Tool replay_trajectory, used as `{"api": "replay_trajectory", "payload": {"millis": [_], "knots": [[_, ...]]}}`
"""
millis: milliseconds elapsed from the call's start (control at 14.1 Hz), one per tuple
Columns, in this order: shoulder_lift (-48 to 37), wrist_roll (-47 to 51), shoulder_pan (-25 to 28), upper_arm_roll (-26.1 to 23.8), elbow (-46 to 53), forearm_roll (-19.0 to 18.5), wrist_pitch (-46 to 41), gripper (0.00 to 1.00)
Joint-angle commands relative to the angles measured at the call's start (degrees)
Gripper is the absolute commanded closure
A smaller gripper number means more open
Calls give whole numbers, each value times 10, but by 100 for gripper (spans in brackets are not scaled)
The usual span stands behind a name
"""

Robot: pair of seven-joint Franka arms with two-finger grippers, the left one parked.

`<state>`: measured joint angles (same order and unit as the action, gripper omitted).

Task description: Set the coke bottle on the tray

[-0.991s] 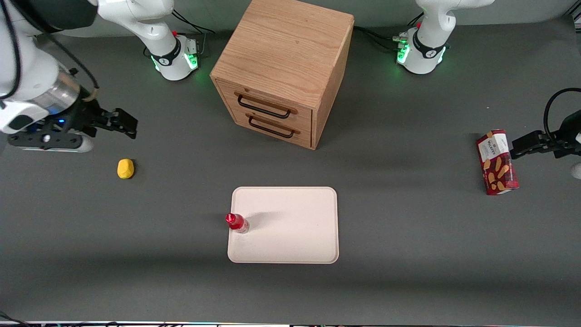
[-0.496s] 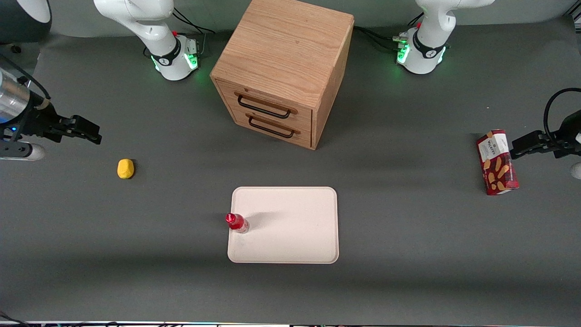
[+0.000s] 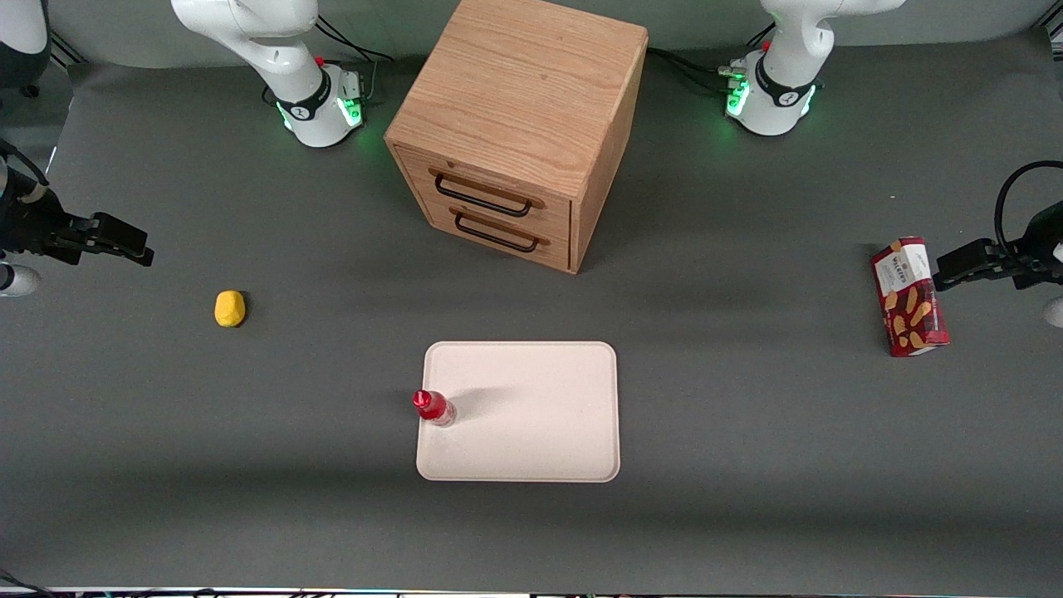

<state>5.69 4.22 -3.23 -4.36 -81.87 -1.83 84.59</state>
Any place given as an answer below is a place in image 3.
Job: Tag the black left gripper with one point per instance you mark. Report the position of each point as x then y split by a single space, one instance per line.
1032 259

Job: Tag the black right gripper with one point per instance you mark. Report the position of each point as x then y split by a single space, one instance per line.
35 227

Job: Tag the red coke bottle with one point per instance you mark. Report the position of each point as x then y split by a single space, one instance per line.
432 407

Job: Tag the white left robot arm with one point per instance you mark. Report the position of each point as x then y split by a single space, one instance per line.
785 75

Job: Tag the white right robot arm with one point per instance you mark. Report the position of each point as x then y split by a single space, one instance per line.
282 50

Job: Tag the beige plastic tray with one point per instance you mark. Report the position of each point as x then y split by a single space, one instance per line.
531 415

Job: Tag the red cookie box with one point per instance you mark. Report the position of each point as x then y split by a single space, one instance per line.
909 299

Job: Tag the yellow lemon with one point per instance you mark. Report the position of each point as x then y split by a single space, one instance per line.
230 308

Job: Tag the grey table mat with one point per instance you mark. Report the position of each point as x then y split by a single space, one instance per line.
747 465

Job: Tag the wooden drawer front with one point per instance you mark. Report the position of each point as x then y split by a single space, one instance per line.
498 226
498 184

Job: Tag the wooden drawer cabinet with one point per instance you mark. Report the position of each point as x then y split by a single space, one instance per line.
523 91

